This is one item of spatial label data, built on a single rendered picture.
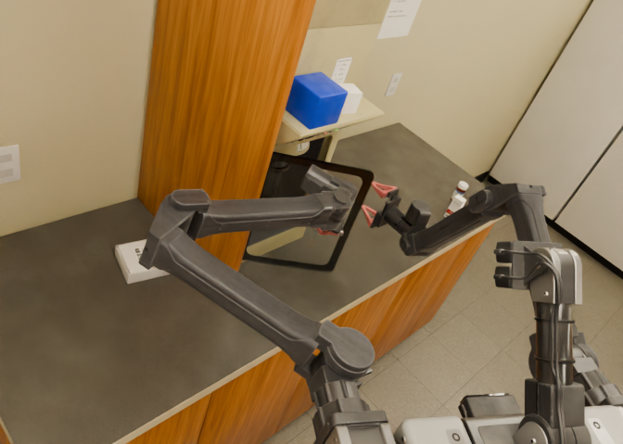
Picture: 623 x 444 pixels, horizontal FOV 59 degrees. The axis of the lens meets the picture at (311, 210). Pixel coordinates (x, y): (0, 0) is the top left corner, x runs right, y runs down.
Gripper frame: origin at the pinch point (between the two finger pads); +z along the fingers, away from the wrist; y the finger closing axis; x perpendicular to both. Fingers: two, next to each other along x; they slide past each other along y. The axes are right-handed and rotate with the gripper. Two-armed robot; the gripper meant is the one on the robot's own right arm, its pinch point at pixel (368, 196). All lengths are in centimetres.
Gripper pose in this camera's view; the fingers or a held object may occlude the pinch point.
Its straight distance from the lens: 174.3
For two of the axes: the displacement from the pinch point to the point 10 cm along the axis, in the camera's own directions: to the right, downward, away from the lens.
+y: 2.5, -7.4, -6.2
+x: -7.1, 2.9, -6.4
